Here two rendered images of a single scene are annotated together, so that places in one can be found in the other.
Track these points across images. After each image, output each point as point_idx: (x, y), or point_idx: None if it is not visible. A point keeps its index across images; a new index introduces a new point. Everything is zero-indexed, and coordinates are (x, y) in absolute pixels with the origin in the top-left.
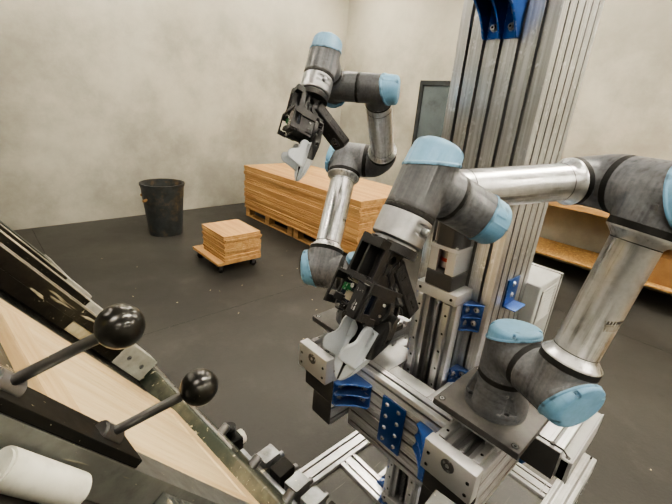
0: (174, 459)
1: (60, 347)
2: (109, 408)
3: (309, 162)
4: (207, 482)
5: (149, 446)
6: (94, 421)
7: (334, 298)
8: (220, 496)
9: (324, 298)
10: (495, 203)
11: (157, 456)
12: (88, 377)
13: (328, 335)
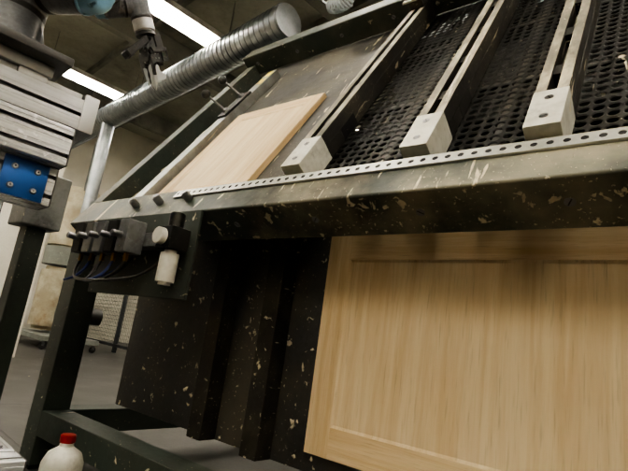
0: (214, 150)
1: (291, 117)
2: (246, 130)
3: None
4: (196, 161)
5: (224, 140)
6: (230, 108)
7: (164, 59)
8: (192, 146)
9: (168, 60)
10: None
11: (220, 139)
12: (267, 125)
13: (164, 74)
